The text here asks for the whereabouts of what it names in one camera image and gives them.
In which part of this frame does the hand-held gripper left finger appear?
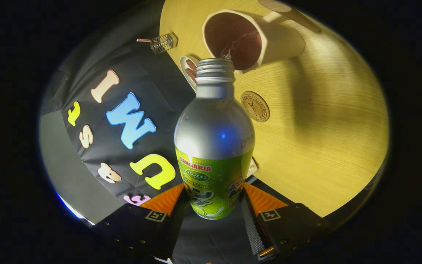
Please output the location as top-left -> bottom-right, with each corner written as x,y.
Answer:
94,183 -> 186,259

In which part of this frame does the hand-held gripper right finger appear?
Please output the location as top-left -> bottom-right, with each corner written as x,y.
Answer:
242,182 -> 329,261

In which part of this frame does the silver green juice bottle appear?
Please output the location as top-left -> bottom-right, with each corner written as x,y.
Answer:
174,58 -> 256,220

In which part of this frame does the round wooden coaster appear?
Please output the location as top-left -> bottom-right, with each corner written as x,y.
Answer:
240,91 -> 270,122

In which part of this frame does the beige cup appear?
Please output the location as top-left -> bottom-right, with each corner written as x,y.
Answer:
202,9 -> 306,74

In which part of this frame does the wooden table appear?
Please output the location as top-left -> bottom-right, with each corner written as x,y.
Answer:
159,0 -> 390,217

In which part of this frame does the white oval plate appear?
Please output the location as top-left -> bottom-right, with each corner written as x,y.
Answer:
179,56 -> 199,92

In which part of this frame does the wire mesh holder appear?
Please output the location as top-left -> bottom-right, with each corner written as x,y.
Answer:
150,32 -> 179,54

